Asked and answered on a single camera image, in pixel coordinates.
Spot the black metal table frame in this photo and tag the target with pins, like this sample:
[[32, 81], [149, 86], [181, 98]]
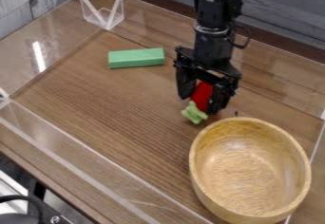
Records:
[[58, 212]]

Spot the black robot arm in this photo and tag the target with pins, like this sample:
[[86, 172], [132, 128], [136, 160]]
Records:
[[217, 15]]

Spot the wooden bowl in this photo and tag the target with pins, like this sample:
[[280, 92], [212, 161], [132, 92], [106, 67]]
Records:
[[250, 171]]

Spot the green rectangular block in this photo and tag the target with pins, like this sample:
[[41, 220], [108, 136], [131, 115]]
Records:
[[136, 57]]

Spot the red plush strawberry toy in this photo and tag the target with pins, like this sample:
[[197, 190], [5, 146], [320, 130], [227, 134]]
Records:
[[196, 111]]

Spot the clear acrylic corner bracket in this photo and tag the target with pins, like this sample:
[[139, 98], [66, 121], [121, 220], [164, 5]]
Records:
[[105, 18]]

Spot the clear acrylic tray walls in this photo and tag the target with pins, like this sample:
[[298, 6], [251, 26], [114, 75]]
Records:
[[98, 132]]

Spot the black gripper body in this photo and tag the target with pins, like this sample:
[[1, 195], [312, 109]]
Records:
[[209, 59]]

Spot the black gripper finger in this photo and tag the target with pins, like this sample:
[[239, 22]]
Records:
[[220, 98], [187, 82]]

